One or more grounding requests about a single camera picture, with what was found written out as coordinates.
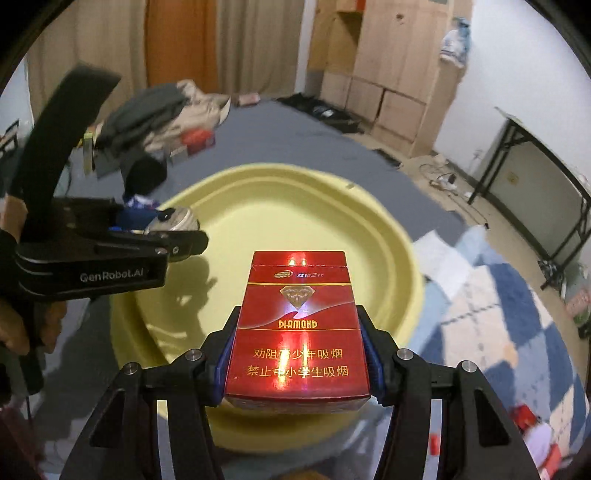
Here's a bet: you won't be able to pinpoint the red Diamond cigarette pack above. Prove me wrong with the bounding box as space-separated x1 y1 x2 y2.
224 251 370 414

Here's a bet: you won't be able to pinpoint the silver round tin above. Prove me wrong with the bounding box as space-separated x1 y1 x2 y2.
144 207 200 232

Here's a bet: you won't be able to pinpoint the black suitcase on floor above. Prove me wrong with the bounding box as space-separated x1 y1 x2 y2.
276 93 362 134

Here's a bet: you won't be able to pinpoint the person's left hand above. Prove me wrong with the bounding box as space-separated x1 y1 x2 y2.
1 194 67 355

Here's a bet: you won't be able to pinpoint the white bag hanging on wardrobe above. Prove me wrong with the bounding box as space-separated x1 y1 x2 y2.
439 17 471 69

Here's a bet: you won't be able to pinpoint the wooden wardrobe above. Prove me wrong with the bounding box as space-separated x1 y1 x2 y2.
308 0 473 157

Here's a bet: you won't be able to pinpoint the blue white checkered blanket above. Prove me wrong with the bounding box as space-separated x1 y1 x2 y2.
407 226 590 457

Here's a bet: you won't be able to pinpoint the pile of clothes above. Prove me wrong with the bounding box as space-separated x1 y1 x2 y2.
93 79 232 199

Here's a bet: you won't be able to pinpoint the beige orange curtains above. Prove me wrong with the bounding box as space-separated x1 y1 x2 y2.
26 1 304 117

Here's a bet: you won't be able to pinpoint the black frame folding table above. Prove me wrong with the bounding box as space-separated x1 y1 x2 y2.
468 110 590 289

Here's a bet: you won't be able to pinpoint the yellow plastic basin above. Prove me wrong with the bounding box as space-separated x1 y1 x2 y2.
111 164 424 453

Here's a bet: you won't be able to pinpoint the white power strip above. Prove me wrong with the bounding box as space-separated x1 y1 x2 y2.
430 172 458 193

